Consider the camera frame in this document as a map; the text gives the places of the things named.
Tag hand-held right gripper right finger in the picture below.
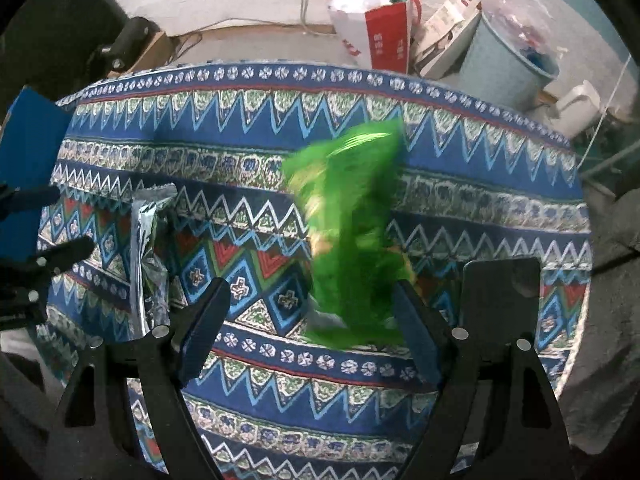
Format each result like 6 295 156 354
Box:
392 282 572 480

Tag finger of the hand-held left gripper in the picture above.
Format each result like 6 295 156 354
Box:
0 184 62 217
0 235 97 332

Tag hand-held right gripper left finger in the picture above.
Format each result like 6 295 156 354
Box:
35 277 232 480

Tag blue cardboard box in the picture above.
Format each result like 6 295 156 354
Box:
0 86 74 263

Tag green snack packet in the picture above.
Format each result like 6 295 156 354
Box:
281 119 417 352

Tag silver snack packet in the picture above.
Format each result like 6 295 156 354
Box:
129 183 179 339

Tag black cylindrical device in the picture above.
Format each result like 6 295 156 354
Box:
96 16 157 74

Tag grey cloth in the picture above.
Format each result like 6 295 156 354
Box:
559 180 640 457

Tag brown cardboard box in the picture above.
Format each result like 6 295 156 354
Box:
134 31 174 69

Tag blue patterned tablecloth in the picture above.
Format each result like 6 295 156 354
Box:
36 61 594 480

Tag white kettle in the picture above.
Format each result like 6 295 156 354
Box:
551 79 604 139

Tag grey-blue waste bin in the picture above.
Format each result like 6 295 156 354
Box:
456 6 559 112

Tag white and red flat boxes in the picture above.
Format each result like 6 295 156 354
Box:
411 0 484 79

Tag white and red paper bag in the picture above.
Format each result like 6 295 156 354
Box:
327 0 424 72

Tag black floor cable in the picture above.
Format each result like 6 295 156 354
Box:
171 29 204 59

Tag thin white cable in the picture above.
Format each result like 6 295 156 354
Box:
584 54 627 162

